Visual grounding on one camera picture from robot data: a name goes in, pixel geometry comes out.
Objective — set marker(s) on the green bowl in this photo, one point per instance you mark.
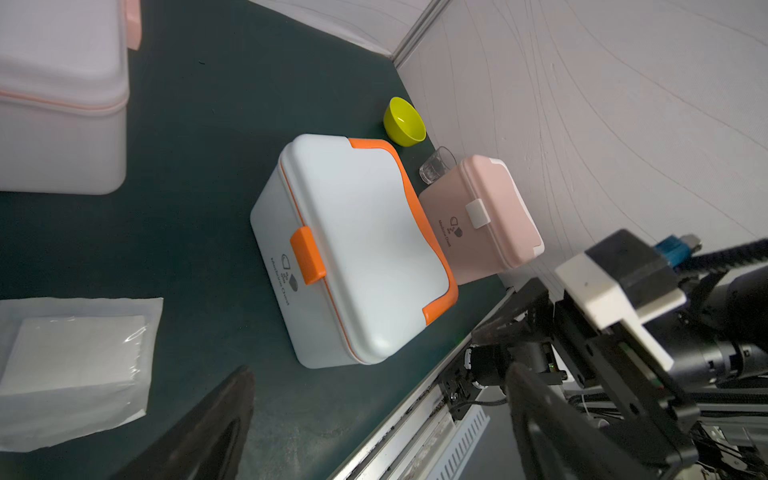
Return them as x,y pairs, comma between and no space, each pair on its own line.
403,123

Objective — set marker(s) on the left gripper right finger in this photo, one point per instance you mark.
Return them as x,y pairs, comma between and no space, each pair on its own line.
554,442

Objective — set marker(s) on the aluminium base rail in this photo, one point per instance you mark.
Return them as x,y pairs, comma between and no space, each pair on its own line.
420,439

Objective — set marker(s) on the blue orange first aid kit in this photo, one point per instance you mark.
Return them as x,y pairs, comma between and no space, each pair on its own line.
353,261

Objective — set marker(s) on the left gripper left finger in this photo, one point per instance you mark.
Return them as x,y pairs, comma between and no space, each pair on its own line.
208,442

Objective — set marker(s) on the clear plastic cup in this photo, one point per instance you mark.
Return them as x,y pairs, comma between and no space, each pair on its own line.
438,164

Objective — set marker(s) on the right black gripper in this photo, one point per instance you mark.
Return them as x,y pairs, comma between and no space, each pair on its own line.
657,414

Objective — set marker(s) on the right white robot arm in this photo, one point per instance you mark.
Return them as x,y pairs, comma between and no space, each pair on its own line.
718,341

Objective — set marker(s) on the white peach first aid kit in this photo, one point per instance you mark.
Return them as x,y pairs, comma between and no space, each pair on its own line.
64,94

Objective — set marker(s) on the pink first aid kit box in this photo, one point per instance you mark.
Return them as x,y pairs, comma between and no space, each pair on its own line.
480,219

